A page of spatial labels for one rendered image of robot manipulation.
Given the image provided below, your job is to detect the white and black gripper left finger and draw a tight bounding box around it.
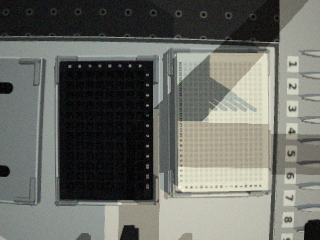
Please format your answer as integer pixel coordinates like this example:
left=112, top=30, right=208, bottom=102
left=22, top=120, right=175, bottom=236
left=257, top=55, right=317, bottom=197
left=120, top=225, right=139, bottom=240

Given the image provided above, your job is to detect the black well plate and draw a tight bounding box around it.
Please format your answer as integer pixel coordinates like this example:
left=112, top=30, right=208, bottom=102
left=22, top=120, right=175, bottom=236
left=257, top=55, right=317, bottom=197
left=59, top=61, right=153, bottom=200

